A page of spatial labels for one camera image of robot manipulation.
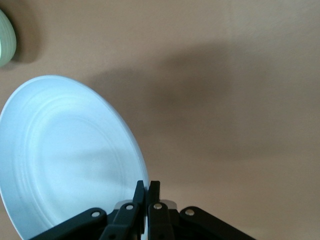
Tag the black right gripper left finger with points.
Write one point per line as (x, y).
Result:
(125, 217)

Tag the blue plate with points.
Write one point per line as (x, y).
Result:
(62, 150)

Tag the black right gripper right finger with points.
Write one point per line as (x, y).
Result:
(160, 220)

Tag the small green bowl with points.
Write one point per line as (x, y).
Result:
(6, 37)

